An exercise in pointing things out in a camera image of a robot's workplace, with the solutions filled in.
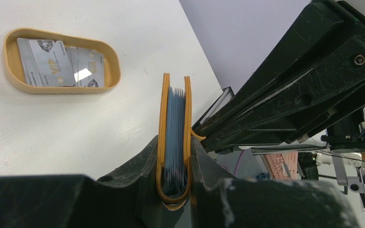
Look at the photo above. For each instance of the orange leather card holder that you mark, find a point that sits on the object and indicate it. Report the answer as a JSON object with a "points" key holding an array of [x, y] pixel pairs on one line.
{"points": [[174, 148]]}

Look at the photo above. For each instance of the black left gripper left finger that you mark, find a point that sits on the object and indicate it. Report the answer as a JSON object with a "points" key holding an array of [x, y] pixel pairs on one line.
{"points": [[124, 198]]}

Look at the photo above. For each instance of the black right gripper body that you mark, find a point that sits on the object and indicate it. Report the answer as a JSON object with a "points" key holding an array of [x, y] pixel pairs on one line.
{"points": [[332, 23]]}

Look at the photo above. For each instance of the left stack credit card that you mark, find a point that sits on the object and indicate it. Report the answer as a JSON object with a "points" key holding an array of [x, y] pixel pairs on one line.
{"points": [[45, 63]]}

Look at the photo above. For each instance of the aluminium side rail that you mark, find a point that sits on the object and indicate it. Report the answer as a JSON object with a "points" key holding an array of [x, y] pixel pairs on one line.
{"points": [[223, 99]]}

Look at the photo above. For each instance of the tan oval tray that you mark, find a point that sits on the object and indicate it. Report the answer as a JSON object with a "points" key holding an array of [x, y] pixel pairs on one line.
{"points": [[14, 69]]}

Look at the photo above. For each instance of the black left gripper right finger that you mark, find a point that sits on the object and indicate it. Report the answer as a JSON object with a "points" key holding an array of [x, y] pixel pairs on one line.
{"points": [[220, 200]]}

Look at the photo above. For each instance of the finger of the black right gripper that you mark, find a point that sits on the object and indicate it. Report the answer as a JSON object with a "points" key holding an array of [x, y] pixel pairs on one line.
{"points": [[288, 59], [319, 97]]}

